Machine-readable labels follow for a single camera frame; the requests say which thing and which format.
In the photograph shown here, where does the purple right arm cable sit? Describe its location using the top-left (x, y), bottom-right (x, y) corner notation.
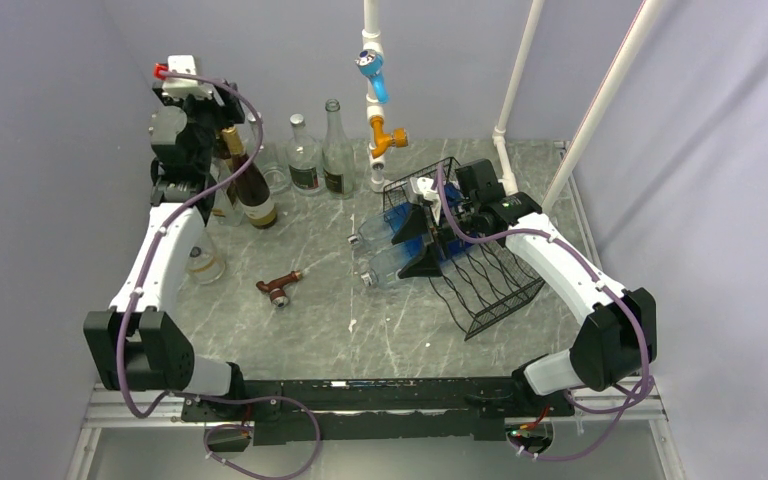
top-left (435, 162), bottom-right (657, 464)

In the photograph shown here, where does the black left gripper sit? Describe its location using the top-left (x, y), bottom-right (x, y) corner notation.
top-left (154, 78), bottom-right (244, 172)

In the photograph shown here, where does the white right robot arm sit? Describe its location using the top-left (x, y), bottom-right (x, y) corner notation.
top-left (394, 159), bottom-right (657, 415)

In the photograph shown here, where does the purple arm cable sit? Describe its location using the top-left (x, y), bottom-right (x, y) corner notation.
top-left (435, 162), bottom-right (657, 464)
top-left (114, 71), bottom-right (322, 480)

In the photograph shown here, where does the tall clear open-neck bottle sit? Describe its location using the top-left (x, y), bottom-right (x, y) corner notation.
top-left (322, 99), bottom-right (356, 199)

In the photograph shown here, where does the black wire wine rack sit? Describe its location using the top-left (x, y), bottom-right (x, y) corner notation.
top-left (382, 157), bottom-right (544, 339)

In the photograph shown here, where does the clear black-capped bottle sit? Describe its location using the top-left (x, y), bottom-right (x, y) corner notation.
top-left (210, 157), bottom-right (244, 227)

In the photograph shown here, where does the orange pipe valve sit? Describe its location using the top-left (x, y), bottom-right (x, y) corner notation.
top-left (369, 115), bottom-right (409, 159)

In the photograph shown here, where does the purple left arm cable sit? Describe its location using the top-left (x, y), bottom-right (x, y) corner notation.
top-left (114, 71), bottom-right (322, 480)

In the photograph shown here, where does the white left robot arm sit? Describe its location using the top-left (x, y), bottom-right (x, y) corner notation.
top-left (83, 79), bottom-right (248, 420)

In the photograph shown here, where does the white diagonal pole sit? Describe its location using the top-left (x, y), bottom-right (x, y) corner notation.
top-left (541, 0), bottom-right (667, 212)

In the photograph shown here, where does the white PVC pipe frame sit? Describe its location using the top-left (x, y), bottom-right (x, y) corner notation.
top-left (360, 1), bottom-right (544, 194)

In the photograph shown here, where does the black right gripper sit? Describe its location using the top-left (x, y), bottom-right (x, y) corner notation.
top-left (392, 201), bottom-right (480, 278)

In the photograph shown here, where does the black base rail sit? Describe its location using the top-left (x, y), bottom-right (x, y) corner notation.
top-left (181, 376), bottom-right (558, 446)

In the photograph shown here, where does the round clear flask bottle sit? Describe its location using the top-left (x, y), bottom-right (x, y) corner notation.
top-left (186, 231), bottom-right (226, 285)

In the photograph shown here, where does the clear blue bottle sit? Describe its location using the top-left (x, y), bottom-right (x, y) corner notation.
top-left (359, 237), bottom-right (433, 288)
top-left (348, 185), bottom-right (465, 252)

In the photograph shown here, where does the brown gold-capped wine bottle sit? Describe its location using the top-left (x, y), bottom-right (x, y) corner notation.
top-left (221, 126), bottom-right (277, 229)

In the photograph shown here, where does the clear bottle dark label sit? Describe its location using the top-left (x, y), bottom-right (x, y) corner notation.
top-left (246, 112), bottom-right (291, 195)

